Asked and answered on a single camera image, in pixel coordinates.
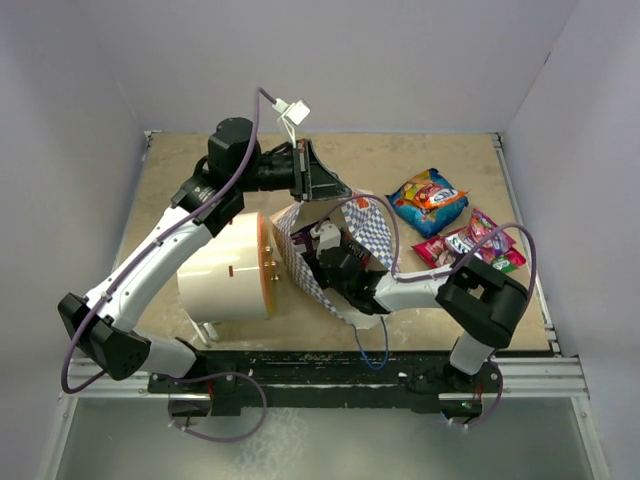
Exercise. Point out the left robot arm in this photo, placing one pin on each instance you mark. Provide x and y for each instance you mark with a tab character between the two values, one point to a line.
102	322

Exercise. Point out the white cylindrical container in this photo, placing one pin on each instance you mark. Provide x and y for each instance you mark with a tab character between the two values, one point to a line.
232	277

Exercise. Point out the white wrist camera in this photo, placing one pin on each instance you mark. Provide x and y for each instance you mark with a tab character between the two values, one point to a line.
291	115
326	235

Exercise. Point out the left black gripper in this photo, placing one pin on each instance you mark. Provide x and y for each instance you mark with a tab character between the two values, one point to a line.
315	182

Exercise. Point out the magenta red snack bag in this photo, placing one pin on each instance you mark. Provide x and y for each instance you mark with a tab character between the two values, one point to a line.
435	252

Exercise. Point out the orange snack bag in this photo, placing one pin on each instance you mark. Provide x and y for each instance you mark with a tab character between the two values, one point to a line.
434	196

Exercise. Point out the purple berries candy bag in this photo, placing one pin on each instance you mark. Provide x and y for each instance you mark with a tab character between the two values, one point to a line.
305	240

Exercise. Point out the pink candy bag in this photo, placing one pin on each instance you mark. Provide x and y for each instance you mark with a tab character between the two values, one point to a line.
479	226

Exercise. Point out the blue snack bag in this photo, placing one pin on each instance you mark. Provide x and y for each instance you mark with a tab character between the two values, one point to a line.
427	223

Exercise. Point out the blue chocolate candy bag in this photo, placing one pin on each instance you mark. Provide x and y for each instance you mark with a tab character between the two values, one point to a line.
358	251

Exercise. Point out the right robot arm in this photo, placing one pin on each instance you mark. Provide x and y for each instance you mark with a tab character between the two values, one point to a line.
486	303

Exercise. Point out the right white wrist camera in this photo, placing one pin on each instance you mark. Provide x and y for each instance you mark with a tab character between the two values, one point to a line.
326	235

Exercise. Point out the aluminium frame rail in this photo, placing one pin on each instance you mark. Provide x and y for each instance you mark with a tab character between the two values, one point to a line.
335	383

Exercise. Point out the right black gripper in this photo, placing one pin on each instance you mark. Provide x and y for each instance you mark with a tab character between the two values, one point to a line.
311	258

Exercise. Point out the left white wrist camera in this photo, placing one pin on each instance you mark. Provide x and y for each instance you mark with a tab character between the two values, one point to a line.
291	115

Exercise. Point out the green snack bag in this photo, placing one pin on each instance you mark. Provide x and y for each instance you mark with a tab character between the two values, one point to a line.
511	260

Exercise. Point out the blue checkered paper bag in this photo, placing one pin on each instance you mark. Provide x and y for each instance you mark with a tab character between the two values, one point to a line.
359	218

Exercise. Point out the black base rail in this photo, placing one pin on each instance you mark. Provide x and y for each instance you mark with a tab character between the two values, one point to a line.
212	364

